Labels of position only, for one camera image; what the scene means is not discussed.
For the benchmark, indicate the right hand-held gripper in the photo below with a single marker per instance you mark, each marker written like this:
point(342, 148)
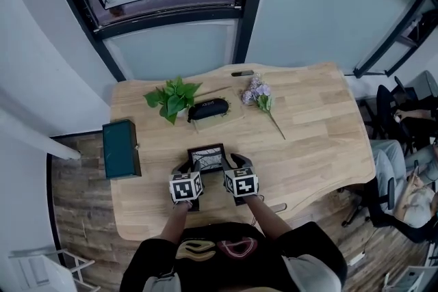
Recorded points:
point(243, 184)

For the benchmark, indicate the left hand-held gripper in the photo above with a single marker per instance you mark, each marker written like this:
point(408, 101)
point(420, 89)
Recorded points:
point(186, 189)

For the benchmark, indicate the black framed picture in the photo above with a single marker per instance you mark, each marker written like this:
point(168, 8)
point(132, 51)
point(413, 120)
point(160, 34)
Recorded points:
point(207, 157)

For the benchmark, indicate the person's left forearm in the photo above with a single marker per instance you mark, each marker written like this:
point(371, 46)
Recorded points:
point(174, 224)

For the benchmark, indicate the person's right forearm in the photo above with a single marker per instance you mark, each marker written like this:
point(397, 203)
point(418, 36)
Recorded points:
point(267, 219)

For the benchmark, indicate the wooden desk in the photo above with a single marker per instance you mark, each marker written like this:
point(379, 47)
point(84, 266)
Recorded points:
point(308, 133)

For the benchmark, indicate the beige book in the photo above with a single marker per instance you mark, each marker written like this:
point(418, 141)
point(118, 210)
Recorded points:
point(234, 114)

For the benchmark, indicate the black glasses case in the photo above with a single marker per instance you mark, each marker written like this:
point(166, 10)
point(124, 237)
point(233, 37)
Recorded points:
point(208, 107)

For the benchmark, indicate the green potted plant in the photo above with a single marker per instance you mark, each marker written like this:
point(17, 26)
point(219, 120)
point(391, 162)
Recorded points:
point(172, 102)

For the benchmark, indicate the dark green box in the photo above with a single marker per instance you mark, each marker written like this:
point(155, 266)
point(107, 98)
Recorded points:
point(119, 150)

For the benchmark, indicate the purple flower sprig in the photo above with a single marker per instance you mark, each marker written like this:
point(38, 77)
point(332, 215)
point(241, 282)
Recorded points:
point(263, 90)

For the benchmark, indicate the person's black printed shirt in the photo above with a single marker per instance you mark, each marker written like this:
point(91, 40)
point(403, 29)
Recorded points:
point(239, 270)

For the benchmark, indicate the black office chair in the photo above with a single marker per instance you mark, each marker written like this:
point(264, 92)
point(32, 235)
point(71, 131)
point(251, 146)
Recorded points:
point(385, 102)
point(383, 215)

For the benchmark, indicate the white side table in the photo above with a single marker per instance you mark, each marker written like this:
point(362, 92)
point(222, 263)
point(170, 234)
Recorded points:
point(51, 273)

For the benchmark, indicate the white board panel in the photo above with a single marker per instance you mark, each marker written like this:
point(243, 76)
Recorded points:
point(410, 280)

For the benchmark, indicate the black-framed glass window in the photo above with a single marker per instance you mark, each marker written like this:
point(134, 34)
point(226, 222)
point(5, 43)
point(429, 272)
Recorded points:
point(253, 10)
point(386, 48)

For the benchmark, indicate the white wall conduit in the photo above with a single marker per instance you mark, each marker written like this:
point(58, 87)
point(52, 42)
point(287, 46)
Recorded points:
point(34, 133)

